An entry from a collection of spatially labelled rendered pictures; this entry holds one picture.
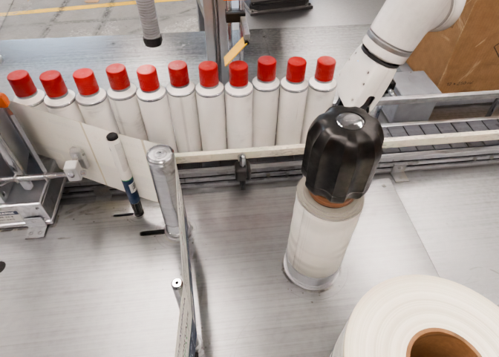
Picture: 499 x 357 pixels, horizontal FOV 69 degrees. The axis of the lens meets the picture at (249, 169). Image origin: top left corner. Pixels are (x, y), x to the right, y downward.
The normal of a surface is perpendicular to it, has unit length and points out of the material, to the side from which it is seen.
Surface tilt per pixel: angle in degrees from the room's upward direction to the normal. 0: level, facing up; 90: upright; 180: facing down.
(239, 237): 0
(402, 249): 0
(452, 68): 90
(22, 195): 0
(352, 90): 70
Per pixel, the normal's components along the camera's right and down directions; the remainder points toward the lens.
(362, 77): -0.90, -0.11
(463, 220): 0.01, -0.68
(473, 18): 0.13, 0.72
